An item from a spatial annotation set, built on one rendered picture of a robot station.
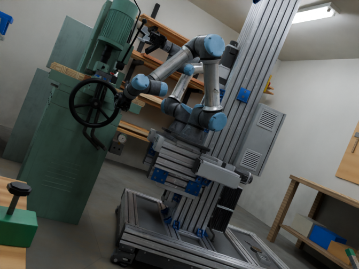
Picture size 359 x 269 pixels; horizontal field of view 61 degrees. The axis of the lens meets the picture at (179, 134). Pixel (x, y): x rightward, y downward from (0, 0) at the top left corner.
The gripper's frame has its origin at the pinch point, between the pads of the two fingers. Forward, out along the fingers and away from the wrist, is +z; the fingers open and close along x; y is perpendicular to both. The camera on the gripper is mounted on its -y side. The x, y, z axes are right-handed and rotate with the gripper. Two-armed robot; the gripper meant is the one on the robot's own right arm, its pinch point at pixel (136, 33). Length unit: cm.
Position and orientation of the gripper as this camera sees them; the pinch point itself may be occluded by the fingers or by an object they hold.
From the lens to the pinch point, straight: 216.7
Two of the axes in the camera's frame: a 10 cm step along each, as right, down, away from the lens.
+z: -8.4, -3.3, -4.3
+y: 5.3, -6.6, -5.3
